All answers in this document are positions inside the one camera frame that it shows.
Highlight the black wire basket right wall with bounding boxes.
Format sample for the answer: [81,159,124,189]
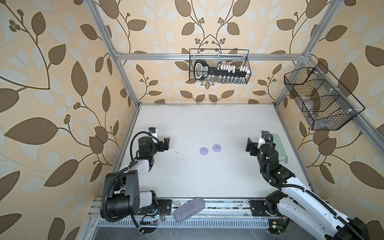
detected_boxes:
[284,62,366,131]

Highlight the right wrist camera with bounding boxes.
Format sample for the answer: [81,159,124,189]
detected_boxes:
[258,131,273,148]

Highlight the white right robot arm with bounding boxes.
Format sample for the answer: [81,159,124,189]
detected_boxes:
[246,132,370,240]

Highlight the grey felt glasses case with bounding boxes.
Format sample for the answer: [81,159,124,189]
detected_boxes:
[174,197,205,223]

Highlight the black wire basket back wall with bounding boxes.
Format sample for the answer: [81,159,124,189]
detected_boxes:
[189,48,252,85]

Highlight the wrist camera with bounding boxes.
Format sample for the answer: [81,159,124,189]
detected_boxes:
[258,131,273,148]
[149,127,159,142]

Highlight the black wire basket wall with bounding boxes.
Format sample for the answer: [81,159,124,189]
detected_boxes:
[189,48,252,85]
[284,62,366,131]

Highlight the purple round charging case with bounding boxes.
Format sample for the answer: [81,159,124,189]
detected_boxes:
[200,147,209,156]

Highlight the black socket holder rail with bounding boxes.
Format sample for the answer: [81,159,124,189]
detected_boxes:
[192,60,251,81]

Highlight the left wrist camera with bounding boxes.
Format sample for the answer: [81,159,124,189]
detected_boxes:
[149,127,159,142]

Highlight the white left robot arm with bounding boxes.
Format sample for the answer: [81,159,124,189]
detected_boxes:
[100,127,172,235]

